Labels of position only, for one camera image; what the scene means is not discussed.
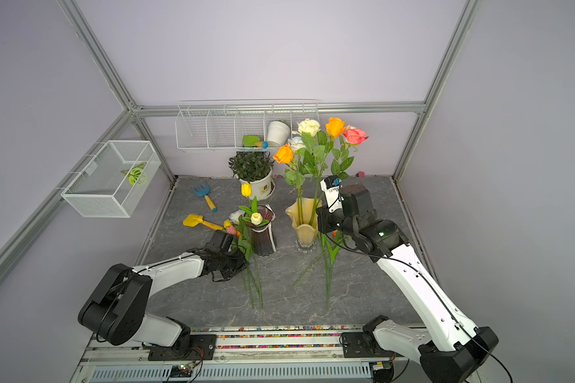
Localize white empty flower pot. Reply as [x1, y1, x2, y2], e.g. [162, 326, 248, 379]
[266, 121, 292, 148]

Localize blue toy rake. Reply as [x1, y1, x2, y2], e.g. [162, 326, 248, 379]
[193, 182, 218, 212]

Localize white wire wall shelf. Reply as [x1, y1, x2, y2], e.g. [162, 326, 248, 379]
[175, 100, 319, 152]

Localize dark red glass vase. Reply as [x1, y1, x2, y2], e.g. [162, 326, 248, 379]
[245, 204, 276, 256]

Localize green toy trowel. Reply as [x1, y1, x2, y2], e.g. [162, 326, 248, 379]
[242, 135, 268, 148]

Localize yellow tulip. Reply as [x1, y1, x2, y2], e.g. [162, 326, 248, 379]
[239, 182, 258, 215]

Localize white rose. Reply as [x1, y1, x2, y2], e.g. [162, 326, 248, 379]
[287, 136, 306, 226]

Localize orange rose tall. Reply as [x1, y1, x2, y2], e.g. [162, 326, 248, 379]
[310, 116, 347, 212]

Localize pink tulip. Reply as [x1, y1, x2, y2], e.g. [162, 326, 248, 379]
[226, 223, 264, 310]

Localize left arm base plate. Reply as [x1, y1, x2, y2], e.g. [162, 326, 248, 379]
[148, 334, 217, 362]

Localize pink rose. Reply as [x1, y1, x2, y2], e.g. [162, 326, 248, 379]
[293, 230, 344, 311]
[327, 124, 368, 180]

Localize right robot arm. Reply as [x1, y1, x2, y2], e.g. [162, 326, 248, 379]
[316, 176, 498, 382]

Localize cream tulip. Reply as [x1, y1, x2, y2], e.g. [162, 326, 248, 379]
[243, 212, 270, 228]

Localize aluminium rail frame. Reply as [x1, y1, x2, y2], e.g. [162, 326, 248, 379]
[71, 324, 428, 382]

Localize potted green plant white pot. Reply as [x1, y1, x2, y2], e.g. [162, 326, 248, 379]
[228, 151, 274, 200]

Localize white wire side basket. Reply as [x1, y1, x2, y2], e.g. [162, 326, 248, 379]
[61, 140, 161, 218]

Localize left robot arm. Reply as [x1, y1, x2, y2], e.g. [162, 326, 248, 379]
[78, 231, 249, 349]

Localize pink rose lying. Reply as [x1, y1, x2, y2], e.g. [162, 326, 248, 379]
[293, 230, 344, 311]

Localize yellow toy shovel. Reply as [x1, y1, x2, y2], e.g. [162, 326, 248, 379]
[183, 214, 224, 231]

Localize yellow wavy glass vase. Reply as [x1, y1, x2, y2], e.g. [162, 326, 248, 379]
[285, 197, 322, 252]

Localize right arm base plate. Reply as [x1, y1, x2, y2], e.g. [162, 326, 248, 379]
[339, 332, 395, 358]

